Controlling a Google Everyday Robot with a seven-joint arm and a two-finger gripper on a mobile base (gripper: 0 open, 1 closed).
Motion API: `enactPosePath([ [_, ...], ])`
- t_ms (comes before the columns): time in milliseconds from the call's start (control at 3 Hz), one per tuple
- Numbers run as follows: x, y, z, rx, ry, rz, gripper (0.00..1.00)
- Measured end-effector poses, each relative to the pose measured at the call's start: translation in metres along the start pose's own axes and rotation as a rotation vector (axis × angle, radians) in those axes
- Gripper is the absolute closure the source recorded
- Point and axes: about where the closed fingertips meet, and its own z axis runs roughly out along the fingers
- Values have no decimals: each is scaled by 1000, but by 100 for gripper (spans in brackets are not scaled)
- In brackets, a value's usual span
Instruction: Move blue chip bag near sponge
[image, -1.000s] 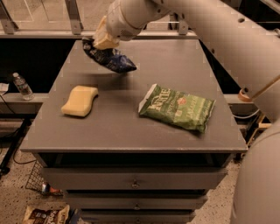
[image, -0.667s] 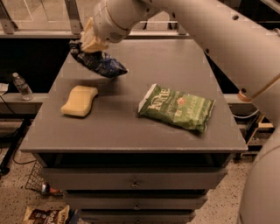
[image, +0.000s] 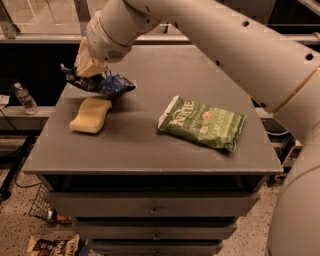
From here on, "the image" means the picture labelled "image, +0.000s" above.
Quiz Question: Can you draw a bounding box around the grey drawer cabinet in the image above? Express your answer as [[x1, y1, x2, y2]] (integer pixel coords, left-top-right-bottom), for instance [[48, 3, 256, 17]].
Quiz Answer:
[[23, 45, 281, 256]]

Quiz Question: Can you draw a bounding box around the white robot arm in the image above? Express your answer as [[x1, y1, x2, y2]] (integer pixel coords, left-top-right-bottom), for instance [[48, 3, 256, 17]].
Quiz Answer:
[[76, 0, 320, 256]]

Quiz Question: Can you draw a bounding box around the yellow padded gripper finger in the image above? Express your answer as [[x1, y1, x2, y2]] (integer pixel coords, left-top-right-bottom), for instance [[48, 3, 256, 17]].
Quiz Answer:
[[74, 37, 108, 78]]

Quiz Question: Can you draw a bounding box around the blue chip bag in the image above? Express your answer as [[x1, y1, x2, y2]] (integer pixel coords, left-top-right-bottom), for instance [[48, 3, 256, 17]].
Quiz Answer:
[[61, 64, 136, 97]]

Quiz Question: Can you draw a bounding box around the metal railing frame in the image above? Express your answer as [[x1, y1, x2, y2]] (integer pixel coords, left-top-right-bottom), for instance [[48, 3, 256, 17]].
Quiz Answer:
[[0, 0, 320, 43]]

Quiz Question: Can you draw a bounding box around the yellow sponge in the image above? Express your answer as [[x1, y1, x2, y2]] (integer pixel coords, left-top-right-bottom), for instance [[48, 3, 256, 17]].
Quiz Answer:
[[69, 98, 112, 134]]

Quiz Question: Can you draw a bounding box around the clear plastic water bottle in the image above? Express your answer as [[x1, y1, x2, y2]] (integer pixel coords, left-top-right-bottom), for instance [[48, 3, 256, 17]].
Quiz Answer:
[[14, 83, 38, 115]]

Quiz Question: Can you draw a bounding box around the brown snack bag on floor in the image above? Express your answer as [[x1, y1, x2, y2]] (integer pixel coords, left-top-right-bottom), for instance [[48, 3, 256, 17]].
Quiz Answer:
[[25, 235, 79, 256]]

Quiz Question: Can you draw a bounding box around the green chip bag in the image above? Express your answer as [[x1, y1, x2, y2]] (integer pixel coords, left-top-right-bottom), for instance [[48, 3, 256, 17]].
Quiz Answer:
[[158, 96, 246, 152]]

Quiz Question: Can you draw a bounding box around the soda can on floor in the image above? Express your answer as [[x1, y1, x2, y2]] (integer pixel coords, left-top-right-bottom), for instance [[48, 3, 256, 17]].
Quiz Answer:
[[47, 209, 71, 223]]

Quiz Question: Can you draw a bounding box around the wire basket on floor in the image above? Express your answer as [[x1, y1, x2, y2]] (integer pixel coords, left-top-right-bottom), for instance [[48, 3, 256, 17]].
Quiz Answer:
[[29, 185, 51, 220]]

